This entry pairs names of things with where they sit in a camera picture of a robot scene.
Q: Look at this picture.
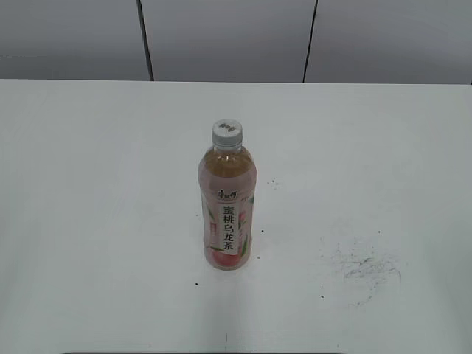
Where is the peach oolong tea bottle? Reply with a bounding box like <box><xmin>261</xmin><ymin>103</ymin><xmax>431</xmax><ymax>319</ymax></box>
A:
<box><xmin>198</xmin><ymin>147</ymin><xmax>257</xmax><ymax>271</ymax></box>

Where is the white bottle cap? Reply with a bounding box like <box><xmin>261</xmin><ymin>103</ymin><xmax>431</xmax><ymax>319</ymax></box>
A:
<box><xmin>212</xmin><ymin>119</ymin><xmax>243</xmax><ymax>148</ymax></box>

